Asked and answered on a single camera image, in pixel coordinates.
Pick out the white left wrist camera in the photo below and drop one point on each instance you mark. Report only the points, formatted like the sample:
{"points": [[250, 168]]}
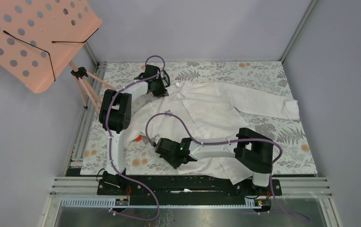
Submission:
{"points": [[150, 70]]}

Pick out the pink music stand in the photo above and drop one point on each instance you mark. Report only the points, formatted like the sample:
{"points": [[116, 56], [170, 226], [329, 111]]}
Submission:
{"points": [[40, 38]]}

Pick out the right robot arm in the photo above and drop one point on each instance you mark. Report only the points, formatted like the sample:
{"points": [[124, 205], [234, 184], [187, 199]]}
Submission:
{"points": [[248, 148]]}

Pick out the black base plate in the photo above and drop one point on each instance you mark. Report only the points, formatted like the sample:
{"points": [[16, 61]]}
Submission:
{"points": [[177, 190]]}

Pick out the black brooch box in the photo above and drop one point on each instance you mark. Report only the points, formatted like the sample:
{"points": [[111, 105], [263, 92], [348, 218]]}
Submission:
{"points": [[166, 79]]}

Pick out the white shirt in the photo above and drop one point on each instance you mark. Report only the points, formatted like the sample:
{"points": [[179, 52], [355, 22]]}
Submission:
{"points": [[206, 111]]}

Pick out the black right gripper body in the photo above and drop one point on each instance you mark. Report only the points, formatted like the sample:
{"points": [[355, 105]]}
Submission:
{"points": [[172, 160]]}

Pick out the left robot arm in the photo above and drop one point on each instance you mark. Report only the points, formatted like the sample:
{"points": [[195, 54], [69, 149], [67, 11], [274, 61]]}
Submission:
{"points": [[115, 115]]}

